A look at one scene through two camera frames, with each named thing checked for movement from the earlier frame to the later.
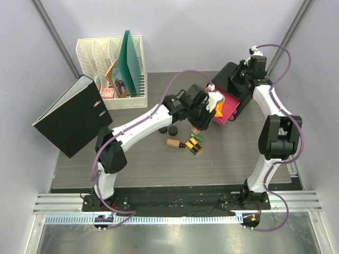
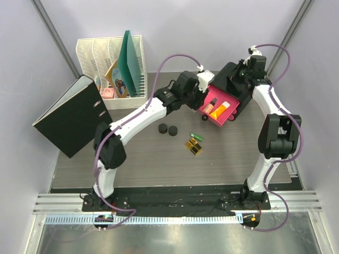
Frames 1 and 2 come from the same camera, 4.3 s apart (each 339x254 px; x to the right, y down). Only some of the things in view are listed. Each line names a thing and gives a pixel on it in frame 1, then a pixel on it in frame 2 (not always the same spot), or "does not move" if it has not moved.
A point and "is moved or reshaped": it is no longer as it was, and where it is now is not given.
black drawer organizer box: x=229 y=81 does not move
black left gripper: x=203 y=123 to x=202 y=97
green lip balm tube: x=200 y=138 does not move
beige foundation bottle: x=195 y=130 is moved or reshaped
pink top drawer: x=230 y=108 does not move
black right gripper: x=241 y=66 does not move
